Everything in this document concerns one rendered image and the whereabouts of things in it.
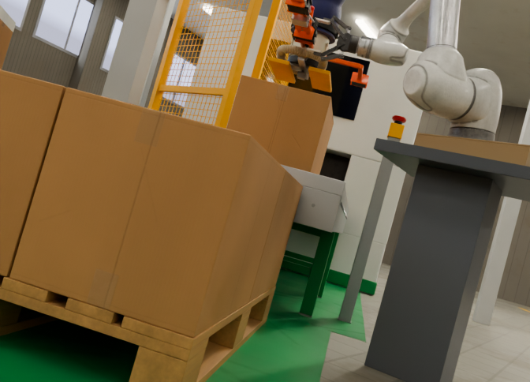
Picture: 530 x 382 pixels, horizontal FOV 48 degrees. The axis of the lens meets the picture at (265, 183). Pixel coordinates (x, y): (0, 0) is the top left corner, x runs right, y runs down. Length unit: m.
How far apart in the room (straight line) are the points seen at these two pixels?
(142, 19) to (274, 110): 1.21
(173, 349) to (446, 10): 1.47
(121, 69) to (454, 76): 1.97
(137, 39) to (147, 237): 2.36
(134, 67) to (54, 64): 8.27
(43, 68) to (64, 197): 10.29
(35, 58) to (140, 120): 10.21
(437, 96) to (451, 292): 0.63
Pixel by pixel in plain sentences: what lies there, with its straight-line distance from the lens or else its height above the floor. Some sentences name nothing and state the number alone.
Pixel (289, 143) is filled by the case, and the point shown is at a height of 0.71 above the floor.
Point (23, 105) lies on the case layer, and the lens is 1.31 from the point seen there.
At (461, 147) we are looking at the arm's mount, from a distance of 2.01.
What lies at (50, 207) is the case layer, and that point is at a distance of 1.25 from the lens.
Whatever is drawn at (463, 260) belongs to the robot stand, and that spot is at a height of 0.43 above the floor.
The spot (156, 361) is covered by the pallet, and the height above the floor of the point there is 0.08.
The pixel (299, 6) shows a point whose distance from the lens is 2.29.
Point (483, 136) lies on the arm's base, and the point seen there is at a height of 0.86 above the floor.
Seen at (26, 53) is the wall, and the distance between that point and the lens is 11.26.
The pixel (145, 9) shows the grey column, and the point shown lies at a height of 1.30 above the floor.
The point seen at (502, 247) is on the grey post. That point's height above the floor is 0.66.
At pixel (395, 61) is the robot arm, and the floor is 1.16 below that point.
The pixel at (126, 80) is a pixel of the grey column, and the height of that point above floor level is 0.90.
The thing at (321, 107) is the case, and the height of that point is 0.89.
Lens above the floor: 0.41
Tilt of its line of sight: 3 degrees up
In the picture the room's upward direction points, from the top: 16 degrees clockwise
